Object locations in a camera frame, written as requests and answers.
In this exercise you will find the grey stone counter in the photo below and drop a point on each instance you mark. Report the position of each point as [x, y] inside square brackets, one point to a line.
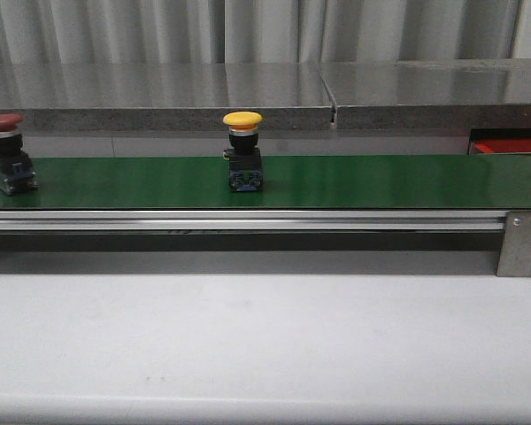
[169, 97]
[441, 95]

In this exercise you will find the green conveyor belt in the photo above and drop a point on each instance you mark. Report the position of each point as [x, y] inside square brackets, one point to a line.
[290, 182]

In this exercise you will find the red plastic bin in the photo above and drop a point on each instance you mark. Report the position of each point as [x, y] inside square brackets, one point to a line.
[503, 146]

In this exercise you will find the right grey stone counter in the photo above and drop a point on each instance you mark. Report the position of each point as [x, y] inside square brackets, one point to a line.
[441, 95]

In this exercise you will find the steel conveyor support bracket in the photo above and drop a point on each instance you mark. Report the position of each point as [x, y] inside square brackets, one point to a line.
[515, 254]

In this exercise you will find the aluminium conveyor side rail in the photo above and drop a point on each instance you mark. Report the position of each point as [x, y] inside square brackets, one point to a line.
[243, 220]

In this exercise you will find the yellow mushroom push button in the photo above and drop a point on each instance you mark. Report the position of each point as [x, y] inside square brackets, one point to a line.
[244, 157]

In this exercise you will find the left grey stone counter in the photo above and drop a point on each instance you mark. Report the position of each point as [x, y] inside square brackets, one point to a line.
[169, 97]

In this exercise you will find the grey pleated curtain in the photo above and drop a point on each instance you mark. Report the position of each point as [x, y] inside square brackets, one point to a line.
[208, 32]

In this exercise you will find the red mushroom push button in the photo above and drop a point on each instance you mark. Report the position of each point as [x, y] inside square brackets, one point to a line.
[17, 174]

